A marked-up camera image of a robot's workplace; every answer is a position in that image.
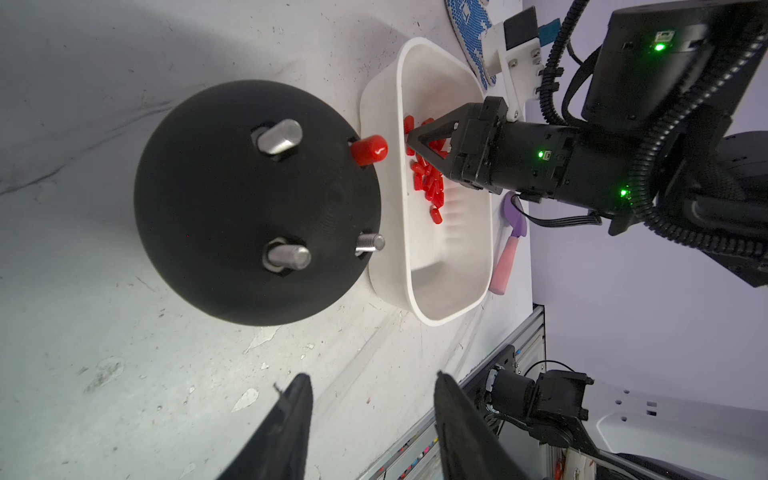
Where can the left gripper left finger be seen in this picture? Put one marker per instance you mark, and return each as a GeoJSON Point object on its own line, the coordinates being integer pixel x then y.
{"type": "Point", "coordinates": [278, 448]}

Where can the pile of red sleeves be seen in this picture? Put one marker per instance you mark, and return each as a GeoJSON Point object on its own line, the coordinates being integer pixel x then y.
{"type": "Point", "coordinates": [426, 178]}

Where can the white plastic tray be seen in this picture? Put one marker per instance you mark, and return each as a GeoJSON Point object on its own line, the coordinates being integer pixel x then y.
{"type": "Point", "coordinates": [436, 271]}

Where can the blue dotted work glove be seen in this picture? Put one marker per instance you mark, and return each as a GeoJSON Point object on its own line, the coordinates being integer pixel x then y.
{"type": "Point", "coordinates": [470, 21]}

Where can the silver protruding screw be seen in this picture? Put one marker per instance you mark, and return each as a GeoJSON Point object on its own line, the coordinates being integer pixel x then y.
{"type": "Point", "coordinates": [369, 243]}
{"type": "Point", "coordinates": [278, 138]}
{"type": "Point", "coordinates": [280, 255]}

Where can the red screw sleeve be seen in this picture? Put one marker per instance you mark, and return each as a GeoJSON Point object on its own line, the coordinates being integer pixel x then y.
{"type": "Point", "coordinates": [369, 150]}

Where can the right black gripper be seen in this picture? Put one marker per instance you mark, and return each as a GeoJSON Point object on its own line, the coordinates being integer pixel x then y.
{"type": "Point", "coordinates": [482, 150]}

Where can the pink purple handled tool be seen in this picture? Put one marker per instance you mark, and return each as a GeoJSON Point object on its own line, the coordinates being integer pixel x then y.
{"type": "Point", "coordinates": [514, 215]}

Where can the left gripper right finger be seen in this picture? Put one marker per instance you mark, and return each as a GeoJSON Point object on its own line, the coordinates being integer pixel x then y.
{"type": "Point", "coordinates": [468, 448]}

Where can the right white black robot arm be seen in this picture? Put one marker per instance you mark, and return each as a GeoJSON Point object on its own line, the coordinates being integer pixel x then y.
{"type": "Point", "coordinates": [641, 134]}

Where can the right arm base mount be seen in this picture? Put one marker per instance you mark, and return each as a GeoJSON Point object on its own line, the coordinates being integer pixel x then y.
{"type": "Point", "coordinates": [549, 408]}

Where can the black round screw base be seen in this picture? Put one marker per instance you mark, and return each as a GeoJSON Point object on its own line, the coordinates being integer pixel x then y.
{"type": "Point", "coordinates": [207, 202]}

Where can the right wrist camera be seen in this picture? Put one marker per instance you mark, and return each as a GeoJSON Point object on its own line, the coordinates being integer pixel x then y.
{"type": "Point", "coordinates": [512, 52]}

